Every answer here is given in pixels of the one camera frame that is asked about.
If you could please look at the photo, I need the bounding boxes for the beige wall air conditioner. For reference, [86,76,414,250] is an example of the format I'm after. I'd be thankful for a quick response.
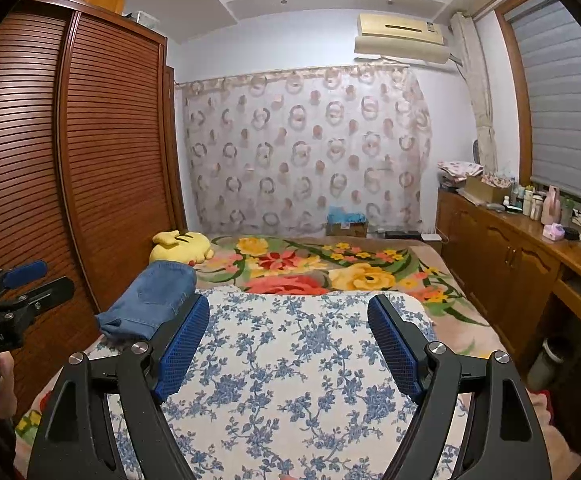
[354,12,451,66]

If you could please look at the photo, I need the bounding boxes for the person's left hand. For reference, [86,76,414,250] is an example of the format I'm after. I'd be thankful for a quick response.
[0,350,19,419]

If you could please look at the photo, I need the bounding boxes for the beige tied window curtain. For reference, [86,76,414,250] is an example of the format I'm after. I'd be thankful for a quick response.
[450,12,499,174]

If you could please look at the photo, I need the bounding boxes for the pink flowered fleece blanket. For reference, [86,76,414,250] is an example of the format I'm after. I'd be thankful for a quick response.
[15,235,562,480]

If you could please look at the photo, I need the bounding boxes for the yellow plush toy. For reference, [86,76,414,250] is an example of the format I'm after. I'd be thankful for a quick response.
[149,230,215,265]

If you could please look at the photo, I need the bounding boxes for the circle patterned sheer curtain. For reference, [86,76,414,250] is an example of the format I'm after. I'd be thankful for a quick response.
[180,65,432,234]

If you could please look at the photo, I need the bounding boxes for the brown slatted wooden wardrobe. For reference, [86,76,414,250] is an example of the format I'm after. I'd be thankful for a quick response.
[0,0,189,427]

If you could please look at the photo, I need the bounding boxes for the blue denim pants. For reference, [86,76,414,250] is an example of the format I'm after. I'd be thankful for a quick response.
[95,260,196,342]

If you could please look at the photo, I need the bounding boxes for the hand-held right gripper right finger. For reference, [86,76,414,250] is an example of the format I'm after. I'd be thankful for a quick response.
[367,294,546,480]

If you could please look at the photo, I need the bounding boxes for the wooden sideboard cabinet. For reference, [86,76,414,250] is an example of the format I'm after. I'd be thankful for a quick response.
[437,187,581,372]

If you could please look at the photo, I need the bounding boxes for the cardboard box by curtain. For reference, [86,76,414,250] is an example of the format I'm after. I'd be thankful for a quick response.
[326,220,369,238]

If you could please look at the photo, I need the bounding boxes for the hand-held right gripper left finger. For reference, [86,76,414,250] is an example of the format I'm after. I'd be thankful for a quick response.
[28,294,211,480]

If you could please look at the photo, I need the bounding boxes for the grey window blind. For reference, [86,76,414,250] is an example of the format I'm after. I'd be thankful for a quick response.
[507,0,581,197]

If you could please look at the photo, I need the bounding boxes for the folded patterned cloth stack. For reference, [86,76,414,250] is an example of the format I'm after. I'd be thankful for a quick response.
[437,160,485,187]

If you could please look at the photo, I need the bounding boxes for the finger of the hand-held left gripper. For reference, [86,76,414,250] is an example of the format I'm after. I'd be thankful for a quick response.
[0,259,49,292]
[0,276,76,322]

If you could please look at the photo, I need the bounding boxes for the open cardboard box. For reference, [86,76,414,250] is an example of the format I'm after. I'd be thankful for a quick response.
[463,172,514,204]

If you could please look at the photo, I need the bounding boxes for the grey trash bin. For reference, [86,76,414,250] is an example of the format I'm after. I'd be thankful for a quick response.
[526,337,571,392]

